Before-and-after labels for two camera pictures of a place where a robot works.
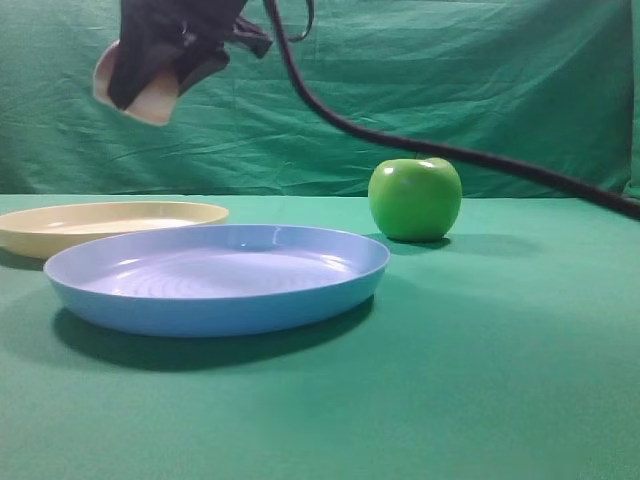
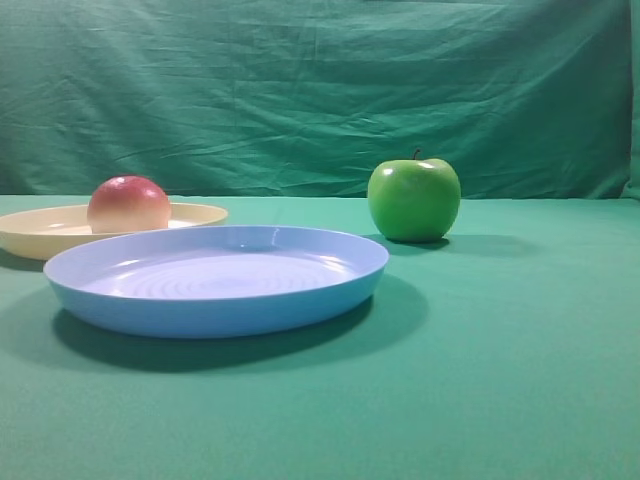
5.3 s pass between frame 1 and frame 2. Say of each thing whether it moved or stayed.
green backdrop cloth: stayed
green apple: stayed
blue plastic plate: stayed
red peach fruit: moved
